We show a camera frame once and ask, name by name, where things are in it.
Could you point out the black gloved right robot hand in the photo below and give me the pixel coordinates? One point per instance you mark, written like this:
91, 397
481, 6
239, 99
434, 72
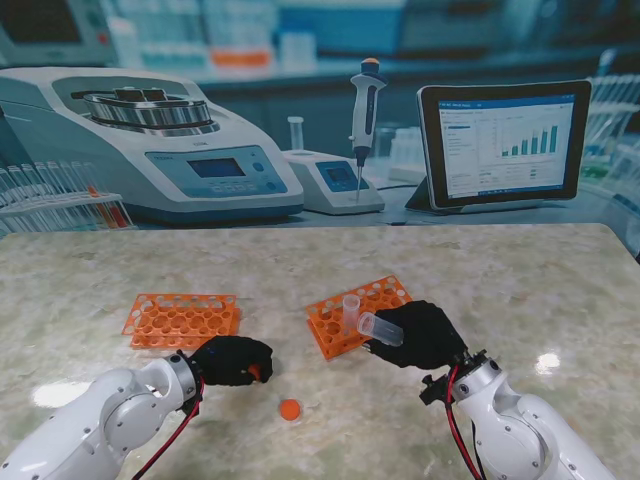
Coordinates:
430, 340

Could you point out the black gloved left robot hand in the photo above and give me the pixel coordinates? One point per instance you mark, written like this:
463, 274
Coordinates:
225, 360

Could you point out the orange screw cap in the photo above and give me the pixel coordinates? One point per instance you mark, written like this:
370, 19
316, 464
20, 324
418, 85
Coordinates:
290, 409
255, 371

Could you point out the clear plastic test tube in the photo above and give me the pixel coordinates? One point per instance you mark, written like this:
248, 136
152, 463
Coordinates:
351, 310
377, 328

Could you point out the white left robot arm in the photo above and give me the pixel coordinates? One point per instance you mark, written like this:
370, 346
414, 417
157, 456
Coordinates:
100, 415

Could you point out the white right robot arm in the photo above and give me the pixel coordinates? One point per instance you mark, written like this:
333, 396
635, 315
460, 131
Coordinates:
520, 430

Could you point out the orange test tube rack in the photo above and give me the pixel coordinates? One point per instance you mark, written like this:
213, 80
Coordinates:
175, 322
330, 325

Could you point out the printed laboratory backdrop poster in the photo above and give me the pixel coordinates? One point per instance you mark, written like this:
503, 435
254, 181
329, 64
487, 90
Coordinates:
320, 100

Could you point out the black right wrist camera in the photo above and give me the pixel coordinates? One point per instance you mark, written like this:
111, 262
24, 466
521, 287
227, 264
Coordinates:
432, 392

